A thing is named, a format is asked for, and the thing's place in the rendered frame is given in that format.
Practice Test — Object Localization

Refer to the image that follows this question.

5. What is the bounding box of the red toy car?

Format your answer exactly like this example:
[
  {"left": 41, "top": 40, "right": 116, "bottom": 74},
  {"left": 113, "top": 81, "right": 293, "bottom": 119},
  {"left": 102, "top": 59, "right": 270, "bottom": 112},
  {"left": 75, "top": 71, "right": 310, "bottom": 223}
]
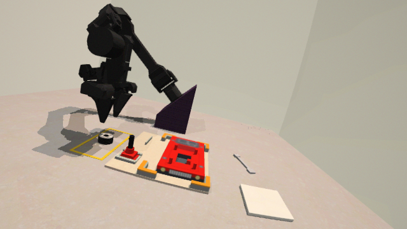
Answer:
[{"left": 156, "top": 136, "right": 205, "bottom": 183}]

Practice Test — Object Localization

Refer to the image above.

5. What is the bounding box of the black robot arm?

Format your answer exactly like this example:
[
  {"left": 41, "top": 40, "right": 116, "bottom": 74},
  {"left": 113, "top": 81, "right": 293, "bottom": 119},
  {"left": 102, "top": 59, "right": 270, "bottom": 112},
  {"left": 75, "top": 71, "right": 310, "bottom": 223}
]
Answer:
[{"left": 78, "top": 3, "right": 183, "bottom": 104}]

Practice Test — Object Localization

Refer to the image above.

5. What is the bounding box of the black tyre with grey wheel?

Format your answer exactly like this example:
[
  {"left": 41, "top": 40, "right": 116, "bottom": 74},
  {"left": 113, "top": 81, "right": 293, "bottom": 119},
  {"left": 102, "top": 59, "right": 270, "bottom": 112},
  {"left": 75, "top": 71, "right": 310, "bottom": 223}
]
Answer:
[{"left": 98, "top": 132, "right": 114, "bottom": 145}]

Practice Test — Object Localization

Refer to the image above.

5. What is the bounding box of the cream flat square tile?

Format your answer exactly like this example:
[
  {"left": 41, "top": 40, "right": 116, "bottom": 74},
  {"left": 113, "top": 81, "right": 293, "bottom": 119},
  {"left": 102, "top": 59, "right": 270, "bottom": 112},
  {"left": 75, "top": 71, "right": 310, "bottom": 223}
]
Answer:
[{"left": 240, "top": 184, "right": 294, "bottom": 222}]

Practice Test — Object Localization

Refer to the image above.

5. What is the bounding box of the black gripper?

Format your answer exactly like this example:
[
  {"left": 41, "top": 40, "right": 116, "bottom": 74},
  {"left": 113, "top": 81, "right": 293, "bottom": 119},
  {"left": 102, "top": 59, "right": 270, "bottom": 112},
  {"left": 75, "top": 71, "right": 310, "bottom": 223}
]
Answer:
[{"left": 80, "top": 58, "right": 137, "bottom": 123}]

